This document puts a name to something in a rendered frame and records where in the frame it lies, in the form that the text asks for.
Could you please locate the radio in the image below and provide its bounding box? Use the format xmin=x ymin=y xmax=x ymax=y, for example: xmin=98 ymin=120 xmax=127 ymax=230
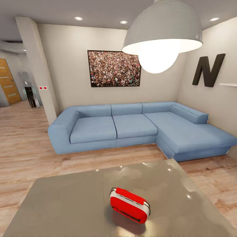
xmin=110 ymin=188 xmax=150 ymax=224

